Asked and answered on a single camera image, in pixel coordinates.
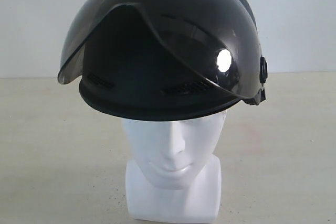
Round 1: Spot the white mannequin head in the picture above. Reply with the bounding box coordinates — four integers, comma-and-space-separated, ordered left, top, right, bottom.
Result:
122, 111, 227, 223

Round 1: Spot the black helmet with visor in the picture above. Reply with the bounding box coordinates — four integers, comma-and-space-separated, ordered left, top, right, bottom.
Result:
57, 0, 268, 122

